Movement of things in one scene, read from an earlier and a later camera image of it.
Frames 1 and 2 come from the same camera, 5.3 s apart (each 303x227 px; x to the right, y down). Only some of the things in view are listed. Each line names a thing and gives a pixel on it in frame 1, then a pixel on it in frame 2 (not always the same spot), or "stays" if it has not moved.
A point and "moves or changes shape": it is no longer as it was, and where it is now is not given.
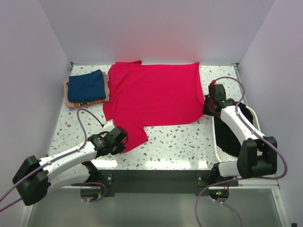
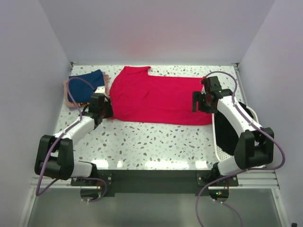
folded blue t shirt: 86,87 stays
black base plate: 197,181 stays
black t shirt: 226,141 stays
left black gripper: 120,148 → 109,113
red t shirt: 142,95 moves or changes shape
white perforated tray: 223,155 stays
